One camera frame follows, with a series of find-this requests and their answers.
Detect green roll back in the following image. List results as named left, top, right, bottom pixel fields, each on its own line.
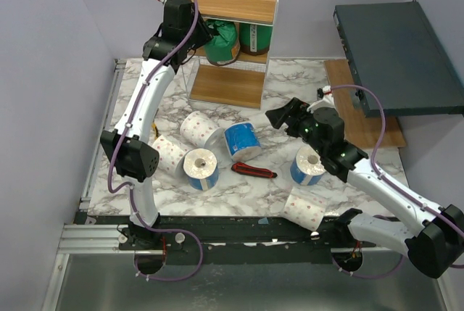
left=204, top=19, right=240, bottom=66

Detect green roll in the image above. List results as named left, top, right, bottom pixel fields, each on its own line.
left=239, top=23, right=273, bottom=56
left=204, top=19, right=240, bottom=66

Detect green roll front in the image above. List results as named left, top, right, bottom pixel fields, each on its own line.
left=239, top=23, right=273, bottom=56

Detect white wire wooden shelf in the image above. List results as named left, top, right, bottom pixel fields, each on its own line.
left=184, top=0, right=278, bottom=108

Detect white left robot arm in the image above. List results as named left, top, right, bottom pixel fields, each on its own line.
left=100, top=0, right=211, bottom=249

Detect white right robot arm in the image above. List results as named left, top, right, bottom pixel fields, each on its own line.
left=265, top=98, right=463, bottom=278

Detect wooden board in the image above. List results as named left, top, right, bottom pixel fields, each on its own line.
left=324, top=59, right=407, bottom=149

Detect blue roll standing right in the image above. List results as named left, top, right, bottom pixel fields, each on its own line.
left=290, top=146, right=326, bottom=186

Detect blue roll standing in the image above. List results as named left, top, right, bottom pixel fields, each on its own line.
left=183, top=148, right=219, bottom=191
left=290, top=146, right=326, bottom=186

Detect blue wrapped paper roll lying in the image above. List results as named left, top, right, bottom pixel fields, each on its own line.
left=224, top=123, right=262, bottom=162

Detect red black utility knife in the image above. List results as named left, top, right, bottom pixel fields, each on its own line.
left=231, top=162, right=278, bottom=179

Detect pink dotted roll front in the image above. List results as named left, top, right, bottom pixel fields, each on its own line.
left=279, top=187, right=327, bottom=231

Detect pink dotted roll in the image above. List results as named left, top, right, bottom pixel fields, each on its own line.
left=279, top=187, right=327, bottom=231
left=180, top=111, right=224, bottom=149
left=152, top=135, right=191, bottom=178

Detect pink dotted roll centre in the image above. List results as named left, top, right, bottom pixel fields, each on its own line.
left=180, top=111, right=224, bottom=149

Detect blue roll standing left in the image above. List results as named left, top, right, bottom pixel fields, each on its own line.
left=183, top=148, right=219, bottom=191

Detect dark green metal box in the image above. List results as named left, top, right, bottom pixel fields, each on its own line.
left=333, top=0, right=463, bottom=117

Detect pink dotted roll left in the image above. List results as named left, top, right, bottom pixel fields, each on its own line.
left=152, top=135, right=191, bottom=178

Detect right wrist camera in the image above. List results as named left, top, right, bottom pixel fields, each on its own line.
left=307, top=86, right=335, bottom=113

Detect yellow handled pliers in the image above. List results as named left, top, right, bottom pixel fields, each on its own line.
left=152, top=123, right=160, bottom=140

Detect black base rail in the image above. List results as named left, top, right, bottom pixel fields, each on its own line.
left=64, top=212, right=361, bottom=265

